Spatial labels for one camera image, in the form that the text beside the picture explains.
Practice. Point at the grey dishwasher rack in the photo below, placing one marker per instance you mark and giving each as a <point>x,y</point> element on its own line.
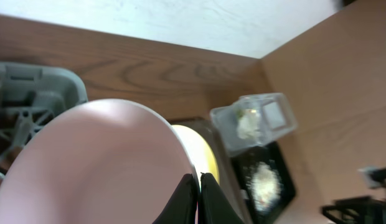
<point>30,97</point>

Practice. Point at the black plastic bin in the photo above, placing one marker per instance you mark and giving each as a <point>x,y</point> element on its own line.
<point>243,164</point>

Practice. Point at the cardboard panel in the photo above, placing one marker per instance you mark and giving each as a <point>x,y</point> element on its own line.
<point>334,77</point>

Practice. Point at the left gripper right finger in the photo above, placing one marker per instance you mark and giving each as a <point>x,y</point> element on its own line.
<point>214,207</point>

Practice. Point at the dark brown serving tray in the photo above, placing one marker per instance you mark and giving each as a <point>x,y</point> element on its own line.
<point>228,181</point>

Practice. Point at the rice and peanut waste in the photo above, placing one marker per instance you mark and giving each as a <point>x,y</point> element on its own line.
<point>265,187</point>

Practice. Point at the white pink bowl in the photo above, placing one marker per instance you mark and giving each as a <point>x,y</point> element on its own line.
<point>105,161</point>

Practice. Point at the green snack wrapper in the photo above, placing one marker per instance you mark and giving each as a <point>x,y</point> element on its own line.
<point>246,113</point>

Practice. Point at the yellow plate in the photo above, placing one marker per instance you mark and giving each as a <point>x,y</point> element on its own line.
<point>198,150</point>

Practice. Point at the black stand with clamp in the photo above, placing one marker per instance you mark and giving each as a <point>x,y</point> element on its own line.
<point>360,210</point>

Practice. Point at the clear plastic bin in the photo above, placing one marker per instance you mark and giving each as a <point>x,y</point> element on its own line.
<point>277,120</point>

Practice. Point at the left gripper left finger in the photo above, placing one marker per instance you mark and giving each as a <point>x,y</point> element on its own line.
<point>181,207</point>

